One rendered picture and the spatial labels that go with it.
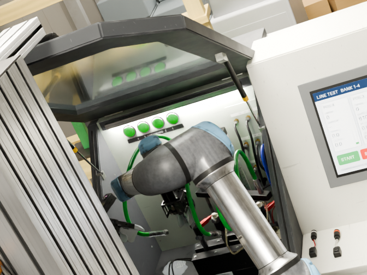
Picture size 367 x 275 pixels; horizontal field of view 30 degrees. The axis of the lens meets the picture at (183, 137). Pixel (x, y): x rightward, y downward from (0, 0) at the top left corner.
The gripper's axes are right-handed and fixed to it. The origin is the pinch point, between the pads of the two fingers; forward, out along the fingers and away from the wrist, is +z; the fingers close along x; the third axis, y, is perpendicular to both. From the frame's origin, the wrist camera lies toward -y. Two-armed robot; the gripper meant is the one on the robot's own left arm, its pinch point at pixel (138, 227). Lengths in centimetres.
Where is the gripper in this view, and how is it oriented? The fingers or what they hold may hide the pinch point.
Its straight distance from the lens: 228.0
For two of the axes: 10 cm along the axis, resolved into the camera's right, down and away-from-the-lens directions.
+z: 8.4, 2.3, 4.9
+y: -1.3, 9.7, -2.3
